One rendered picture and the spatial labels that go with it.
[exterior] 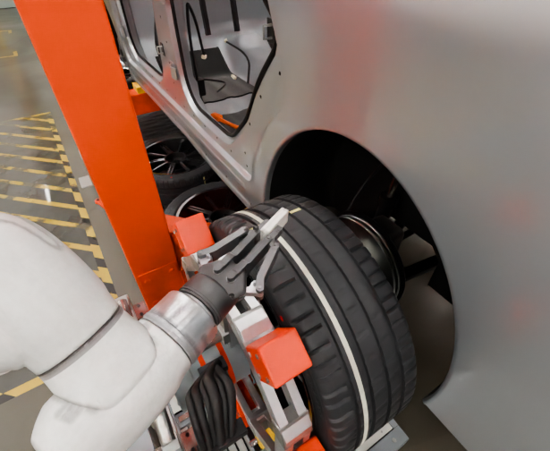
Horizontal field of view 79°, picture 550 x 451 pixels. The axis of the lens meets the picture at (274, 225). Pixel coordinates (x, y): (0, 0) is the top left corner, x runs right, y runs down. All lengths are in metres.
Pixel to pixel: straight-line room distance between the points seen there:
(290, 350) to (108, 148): 0.70
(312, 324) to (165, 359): 0.29
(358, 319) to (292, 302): 0.13
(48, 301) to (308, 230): 0.50
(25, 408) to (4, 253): 1.74
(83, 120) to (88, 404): 0.71
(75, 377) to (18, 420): 1.69
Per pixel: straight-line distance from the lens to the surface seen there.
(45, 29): 0.92
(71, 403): 0.43
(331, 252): 0.69
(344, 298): 0.66
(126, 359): 0.41
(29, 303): 0.39
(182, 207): 1.93
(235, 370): 0.86
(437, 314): 2.20
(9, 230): 0.41
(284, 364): 0.58
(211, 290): 0.47
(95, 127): 0.98
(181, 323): 0.44
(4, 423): 2.13
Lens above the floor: 1.66
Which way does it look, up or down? 42 degrees down
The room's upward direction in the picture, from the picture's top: straight up
